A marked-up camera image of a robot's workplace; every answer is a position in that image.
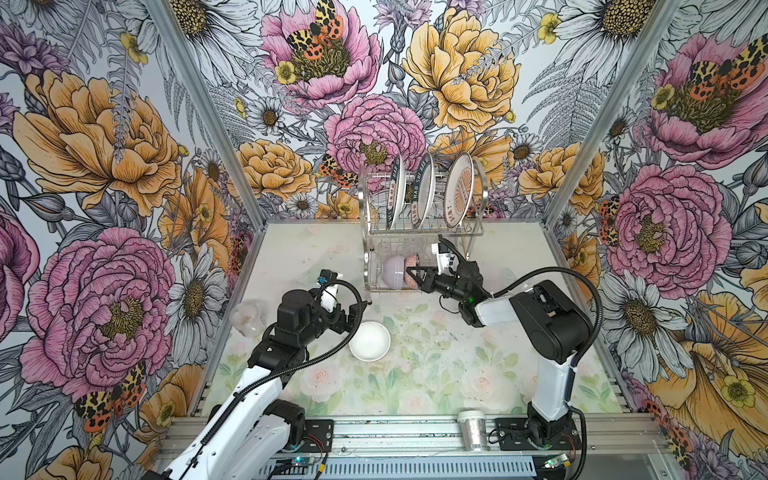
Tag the lavender bowl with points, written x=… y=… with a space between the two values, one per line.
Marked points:
x=393 y=272

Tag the white cylinder on rail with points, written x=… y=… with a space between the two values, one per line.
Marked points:
x=472 y=424

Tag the orange bowl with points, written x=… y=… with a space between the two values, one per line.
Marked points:
x=371 y=342

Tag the green rimmed white plate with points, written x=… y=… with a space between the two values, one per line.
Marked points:
x=395 y=195

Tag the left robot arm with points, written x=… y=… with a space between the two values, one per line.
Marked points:
x=253 y=424

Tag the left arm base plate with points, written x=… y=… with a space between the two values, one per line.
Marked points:
x=311 y=436

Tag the aluminium front rail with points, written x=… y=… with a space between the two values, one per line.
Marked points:
x=435 y=435

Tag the pink patterned bowl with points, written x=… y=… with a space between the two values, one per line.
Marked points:
x=411 y=261

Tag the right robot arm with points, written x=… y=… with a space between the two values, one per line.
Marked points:
x=559 y=331

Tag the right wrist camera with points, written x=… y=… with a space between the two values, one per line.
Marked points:
x=446 y=256

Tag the green circuit board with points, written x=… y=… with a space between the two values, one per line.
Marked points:
x=300 y=462

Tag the clear plastic cup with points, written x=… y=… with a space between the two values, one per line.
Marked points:
x=248 y=318

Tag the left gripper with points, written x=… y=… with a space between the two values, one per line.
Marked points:
x=339 y=326

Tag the dark rimmed white plate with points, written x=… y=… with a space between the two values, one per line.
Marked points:
x=424 y=185

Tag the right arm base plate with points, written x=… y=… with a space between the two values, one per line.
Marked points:
x=533 y=434

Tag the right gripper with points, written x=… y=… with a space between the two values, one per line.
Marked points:
x=428 y=281

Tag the chrome two-tier dish rack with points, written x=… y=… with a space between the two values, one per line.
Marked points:
x=385 y=234

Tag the pink patterned white plate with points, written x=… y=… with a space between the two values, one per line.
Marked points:
x=459 y=190

